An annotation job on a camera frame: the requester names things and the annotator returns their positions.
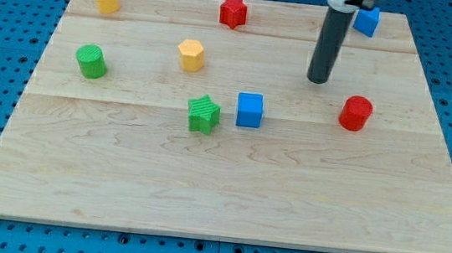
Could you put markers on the yellow hexagon block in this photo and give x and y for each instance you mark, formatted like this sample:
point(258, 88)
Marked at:
point(191, 55)

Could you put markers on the green star block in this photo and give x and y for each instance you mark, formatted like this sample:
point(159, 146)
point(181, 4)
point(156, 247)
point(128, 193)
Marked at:
point(203, 114)

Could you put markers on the blue cube block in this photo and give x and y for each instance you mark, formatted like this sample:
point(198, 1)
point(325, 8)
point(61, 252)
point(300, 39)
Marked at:
point(249, 110)

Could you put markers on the light wooden board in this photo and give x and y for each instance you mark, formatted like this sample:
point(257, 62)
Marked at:
point(115, 153)

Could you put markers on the red star block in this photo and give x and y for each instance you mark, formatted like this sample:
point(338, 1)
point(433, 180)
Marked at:
point(233, 13)

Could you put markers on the red cylinder block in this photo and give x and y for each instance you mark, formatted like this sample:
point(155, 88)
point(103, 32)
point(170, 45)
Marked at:
point(355, 113)

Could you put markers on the green cylinder block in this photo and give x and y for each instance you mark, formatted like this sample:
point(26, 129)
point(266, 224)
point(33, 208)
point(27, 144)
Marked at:
point(91, 61)

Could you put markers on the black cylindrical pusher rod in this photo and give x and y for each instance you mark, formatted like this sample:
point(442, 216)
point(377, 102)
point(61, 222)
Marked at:
point(328, 45)

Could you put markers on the blue pentagon block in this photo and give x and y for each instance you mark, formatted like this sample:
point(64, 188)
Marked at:
point(367, 21)

